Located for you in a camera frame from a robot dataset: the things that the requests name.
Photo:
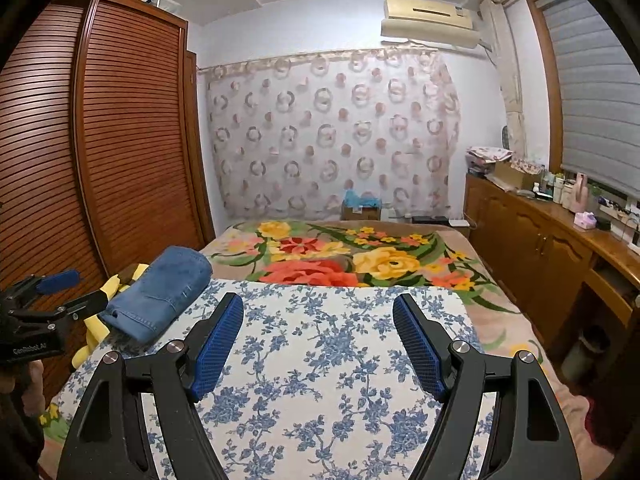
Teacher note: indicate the grey waste bin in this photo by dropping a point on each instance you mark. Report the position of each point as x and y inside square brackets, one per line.
[585, 355]

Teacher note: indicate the pink tissue box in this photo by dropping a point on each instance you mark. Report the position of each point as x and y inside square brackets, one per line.
[585, 221]

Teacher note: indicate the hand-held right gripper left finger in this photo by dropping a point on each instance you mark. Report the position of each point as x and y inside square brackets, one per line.
[220, 345]

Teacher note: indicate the colourful flower print blanket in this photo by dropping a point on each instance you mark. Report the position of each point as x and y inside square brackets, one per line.
[350, 260]

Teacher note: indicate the small cardboard box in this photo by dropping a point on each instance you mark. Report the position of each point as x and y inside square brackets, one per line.
[360, 212]

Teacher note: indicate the wrapped air conditioner pipe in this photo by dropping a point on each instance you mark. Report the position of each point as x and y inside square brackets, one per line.
[510, 85]

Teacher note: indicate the cream wall air conditioner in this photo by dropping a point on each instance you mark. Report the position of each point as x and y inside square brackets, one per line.
[425, 15]

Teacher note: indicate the yellow plush toy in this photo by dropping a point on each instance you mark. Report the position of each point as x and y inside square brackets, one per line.
[92, 332]

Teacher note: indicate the pink bottle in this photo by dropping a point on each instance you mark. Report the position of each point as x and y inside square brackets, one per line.
[582, 192]

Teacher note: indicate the blue denim pants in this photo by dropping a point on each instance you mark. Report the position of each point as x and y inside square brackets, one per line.
[155, 290]

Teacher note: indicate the open cardboard box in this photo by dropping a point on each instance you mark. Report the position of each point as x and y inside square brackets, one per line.
[517, 175]

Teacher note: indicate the wooden cabinet counter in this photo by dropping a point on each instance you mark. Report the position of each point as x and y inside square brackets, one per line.
[525, 240]

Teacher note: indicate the blue floral white bed sheet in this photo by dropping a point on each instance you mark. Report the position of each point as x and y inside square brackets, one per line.
[325, 350]

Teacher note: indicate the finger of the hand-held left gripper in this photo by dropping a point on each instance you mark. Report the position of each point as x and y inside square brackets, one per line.
[80, 309]
[57, 282]

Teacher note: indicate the white bottle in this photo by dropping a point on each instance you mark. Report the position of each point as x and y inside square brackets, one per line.
[558, 187]

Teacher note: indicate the person's left hand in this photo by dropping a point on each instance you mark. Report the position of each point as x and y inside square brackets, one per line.
[31, 385]

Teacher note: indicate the wooden louvered wardrobe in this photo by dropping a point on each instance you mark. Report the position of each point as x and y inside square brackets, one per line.
[125, 135]

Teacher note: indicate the clear storage box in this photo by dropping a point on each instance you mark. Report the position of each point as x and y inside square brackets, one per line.
[165, 4]

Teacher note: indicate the black flat box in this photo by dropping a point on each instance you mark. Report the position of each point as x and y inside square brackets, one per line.
[430, 220]

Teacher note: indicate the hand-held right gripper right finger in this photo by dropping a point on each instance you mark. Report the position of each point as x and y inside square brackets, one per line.
[417, 345]

